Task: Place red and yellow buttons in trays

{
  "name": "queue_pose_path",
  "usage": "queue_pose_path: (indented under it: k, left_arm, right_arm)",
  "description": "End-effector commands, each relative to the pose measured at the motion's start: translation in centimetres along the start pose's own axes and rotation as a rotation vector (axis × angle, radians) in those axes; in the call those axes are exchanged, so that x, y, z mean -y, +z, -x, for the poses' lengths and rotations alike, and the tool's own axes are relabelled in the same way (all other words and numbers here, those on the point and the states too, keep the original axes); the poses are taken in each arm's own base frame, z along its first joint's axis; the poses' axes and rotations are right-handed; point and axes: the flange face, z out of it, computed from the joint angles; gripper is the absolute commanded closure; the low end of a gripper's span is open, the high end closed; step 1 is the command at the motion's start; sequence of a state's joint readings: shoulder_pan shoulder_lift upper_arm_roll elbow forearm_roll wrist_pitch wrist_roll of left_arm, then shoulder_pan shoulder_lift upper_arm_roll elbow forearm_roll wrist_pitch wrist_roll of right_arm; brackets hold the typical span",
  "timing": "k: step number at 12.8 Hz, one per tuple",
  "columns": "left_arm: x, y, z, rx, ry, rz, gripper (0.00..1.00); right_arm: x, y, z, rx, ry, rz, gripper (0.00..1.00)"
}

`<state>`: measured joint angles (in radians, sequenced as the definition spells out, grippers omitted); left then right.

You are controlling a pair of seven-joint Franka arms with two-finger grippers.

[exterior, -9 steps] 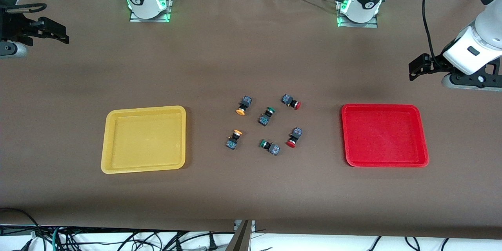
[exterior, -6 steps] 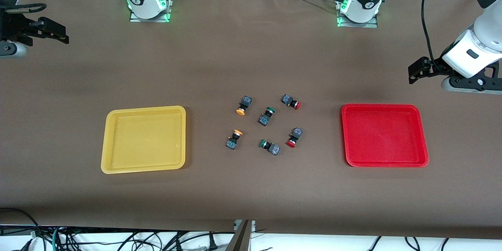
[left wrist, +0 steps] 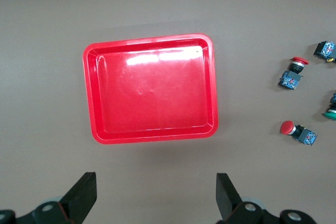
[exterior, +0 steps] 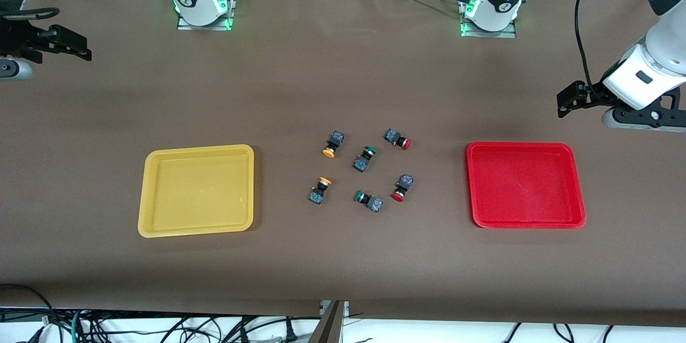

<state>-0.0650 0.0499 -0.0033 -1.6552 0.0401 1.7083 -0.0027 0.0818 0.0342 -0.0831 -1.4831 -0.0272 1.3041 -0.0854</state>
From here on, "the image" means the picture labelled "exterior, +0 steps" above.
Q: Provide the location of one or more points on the red plastic tray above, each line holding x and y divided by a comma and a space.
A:
525, 185

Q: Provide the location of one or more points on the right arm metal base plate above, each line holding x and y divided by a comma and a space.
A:
229, 8

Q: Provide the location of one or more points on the green push button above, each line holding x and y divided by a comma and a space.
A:
362, 162
375, 204

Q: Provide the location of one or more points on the white table edge bracket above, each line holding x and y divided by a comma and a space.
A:
323, 308

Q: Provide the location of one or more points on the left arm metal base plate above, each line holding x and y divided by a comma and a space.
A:
504, 35

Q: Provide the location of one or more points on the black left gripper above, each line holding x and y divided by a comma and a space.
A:
594, 93

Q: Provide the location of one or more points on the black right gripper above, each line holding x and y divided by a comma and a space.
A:
15, 37

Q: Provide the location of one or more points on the yellow plastic tray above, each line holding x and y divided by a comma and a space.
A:
195, 193

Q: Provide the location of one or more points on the brown table support post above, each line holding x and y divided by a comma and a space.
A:
327, 329

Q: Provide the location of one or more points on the red mushroom push button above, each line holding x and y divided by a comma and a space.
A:
394, 136
404, 182

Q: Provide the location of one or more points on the yellow mushroom push button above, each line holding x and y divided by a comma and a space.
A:
317, 195
334, 142

